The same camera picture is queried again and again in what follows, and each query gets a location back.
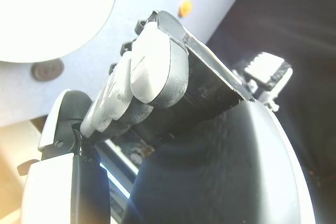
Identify orange swirl cookie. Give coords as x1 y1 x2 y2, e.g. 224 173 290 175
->
179 0 193 17

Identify brown round cookie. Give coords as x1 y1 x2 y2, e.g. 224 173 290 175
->
30 58 65 82

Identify white ribbed plastic bracket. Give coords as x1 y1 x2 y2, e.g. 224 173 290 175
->
232 51 294 112

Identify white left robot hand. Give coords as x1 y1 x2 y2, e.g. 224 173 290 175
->
20 10 302 224

